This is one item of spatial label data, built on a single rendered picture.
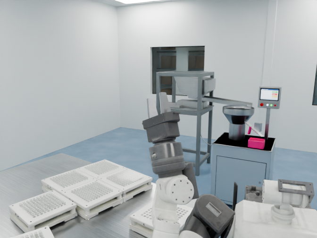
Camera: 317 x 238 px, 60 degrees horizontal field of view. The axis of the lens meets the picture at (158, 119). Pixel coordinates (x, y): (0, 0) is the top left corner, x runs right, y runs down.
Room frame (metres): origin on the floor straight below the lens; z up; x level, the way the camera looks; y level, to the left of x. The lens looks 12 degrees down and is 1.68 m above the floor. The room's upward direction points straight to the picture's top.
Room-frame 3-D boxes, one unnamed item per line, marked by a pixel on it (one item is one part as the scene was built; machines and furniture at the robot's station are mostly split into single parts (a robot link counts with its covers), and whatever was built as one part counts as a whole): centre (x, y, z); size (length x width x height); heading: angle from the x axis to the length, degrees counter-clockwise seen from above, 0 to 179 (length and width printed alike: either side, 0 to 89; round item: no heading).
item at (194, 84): (3.89, -0.57, 0.75); 1.43 x 1.06 x 1.50; 63
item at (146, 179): (1.62, 0.21, 0.94); 0.25 x 0.24 x 0.02; 138
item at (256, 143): (2.83, -1.05, 0.80); 0.16 x 0.12 x 0.09; 63
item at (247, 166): (3.07, -1.01, 0.38); 0.63 x 0.57 x 0.76; 63
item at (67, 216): (1.29, 0.60, 0.89); 0.24 x 0.24 x 0.02; 48
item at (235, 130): (3.14, -0.99, 0.95); 0.49 x 0.36 x 0.38; 63
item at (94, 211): (1.43, 0.38, 0.89); 0.24 x 0.24 x 0.02; 48
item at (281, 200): (0.71, -0.35, 1.30); 0.10 x 0.07 x 0.09; 74
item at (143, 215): (1.21, -0.03, 0.94); 0.25 x 0.24 x 0.02; 143
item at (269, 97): (3.10, -1.26, 1.07); 0.23 x 0.10 x 0.62; 63
